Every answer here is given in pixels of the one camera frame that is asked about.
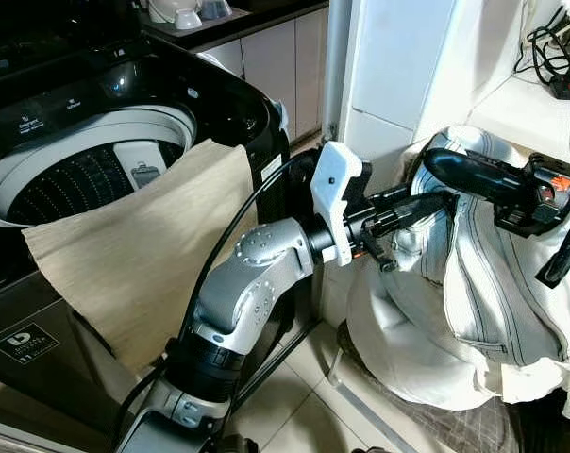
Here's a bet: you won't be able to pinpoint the black white washer sticker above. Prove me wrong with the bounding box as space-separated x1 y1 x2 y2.
0 323 60 365

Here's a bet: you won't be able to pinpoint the beige kitchen cabinet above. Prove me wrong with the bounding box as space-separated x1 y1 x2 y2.
139 0 331 144

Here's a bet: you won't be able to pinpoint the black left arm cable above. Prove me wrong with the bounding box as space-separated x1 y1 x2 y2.
110 151 316 445

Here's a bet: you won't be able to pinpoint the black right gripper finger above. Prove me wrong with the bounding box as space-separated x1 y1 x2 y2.
425 165 529 204
425 147 531 182

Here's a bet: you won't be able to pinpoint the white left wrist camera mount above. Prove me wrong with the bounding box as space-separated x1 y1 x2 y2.
310 142 366 266

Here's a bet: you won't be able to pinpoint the black top-load washing machine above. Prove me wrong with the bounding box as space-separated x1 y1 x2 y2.
0 34 293 445

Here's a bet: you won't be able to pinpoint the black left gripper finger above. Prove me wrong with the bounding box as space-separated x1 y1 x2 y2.
403 188 459 210
389 210 448 237

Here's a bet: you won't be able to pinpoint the tangled black power cords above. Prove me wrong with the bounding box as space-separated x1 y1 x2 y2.
513 5 570 95

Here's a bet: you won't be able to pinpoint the grey vertical pipe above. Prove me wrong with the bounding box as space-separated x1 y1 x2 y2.
320 0 354 144

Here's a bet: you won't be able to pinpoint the white cup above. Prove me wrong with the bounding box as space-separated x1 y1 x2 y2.
172 8 204 30

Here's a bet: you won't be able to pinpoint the white stitched garment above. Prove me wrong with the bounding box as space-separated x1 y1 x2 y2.
346 125 570 421

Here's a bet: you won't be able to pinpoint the beige woven cloth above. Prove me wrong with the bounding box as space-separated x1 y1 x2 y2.
23 140 260 375

